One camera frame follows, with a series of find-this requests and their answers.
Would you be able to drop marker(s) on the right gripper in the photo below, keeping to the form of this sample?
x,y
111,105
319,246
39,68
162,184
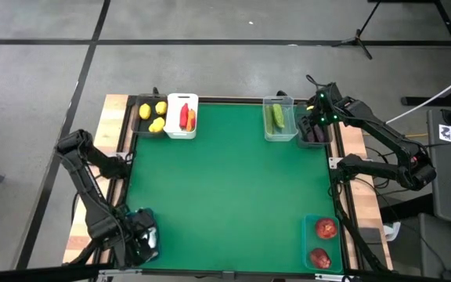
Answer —
x,y
329,107

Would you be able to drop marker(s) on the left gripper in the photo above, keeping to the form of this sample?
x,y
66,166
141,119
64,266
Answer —
x,y
129,239

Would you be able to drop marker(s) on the large white garlic bulb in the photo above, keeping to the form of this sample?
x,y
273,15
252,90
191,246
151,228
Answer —
x,y
153,236

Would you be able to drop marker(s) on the green cucumber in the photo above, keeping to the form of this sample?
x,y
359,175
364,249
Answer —
x,y
269,119
278,114

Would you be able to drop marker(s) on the orange carrot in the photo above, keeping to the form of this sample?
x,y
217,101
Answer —
x,y
190,120

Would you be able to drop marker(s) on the long red pepper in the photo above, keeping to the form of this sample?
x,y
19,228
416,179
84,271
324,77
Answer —
x,y
184,115

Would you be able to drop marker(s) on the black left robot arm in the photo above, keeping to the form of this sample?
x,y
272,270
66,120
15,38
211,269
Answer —
x,y
92,196

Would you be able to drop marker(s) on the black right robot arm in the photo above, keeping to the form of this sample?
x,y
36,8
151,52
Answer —
x,y
386,137

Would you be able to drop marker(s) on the dark grey translucent bin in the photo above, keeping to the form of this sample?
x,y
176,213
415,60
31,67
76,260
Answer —
x,y
141,125
315,145

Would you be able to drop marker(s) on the clear plastic bin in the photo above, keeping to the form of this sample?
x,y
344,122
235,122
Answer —
x,y
288,125

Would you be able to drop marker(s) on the dark blue plastic bin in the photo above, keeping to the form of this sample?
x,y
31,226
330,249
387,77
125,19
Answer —
x,y
147,210

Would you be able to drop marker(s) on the wooden table side board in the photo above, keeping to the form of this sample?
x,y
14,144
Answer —
x,y
358,196
110,113

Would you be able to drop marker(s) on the black tripod stand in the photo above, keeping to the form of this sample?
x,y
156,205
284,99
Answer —
x,y
356,40

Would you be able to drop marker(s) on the green table mat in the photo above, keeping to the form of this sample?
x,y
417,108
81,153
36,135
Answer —
x,y
229,180

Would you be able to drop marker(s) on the black floor bar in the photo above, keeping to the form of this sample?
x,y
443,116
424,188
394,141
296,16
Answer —
x,y
37,273

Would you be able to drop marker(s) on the teal plastic bin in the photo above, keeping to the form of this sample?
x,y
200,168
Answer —
x,y
309,244

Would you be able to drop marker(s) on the white plastic bin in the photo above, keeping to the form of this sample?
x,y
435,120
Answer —
x,y
172,117

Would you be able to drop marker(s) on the small white floor object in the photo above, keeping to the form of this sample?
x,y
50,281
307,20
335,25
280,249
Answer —
x,y
392,230

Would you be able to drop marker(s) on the dark grey floor case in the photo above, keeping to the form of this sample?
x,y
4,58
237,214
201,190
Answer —
x,y
425,243

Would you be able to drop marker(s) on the silver mounting bracket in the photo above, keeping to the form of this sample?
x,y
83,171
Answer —
x,y
335,162

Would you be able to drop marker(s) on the silver frame bar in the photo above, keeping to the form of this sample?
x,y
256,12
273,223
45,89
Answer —
x,y
117,273
337,277

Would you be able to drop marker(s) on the black table frame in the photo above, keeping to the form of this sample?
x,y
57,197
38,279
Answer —
x,y
233,100

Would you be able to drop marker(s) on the black stand frame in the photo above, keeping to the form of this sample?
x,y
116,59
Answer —
x,y
425,101

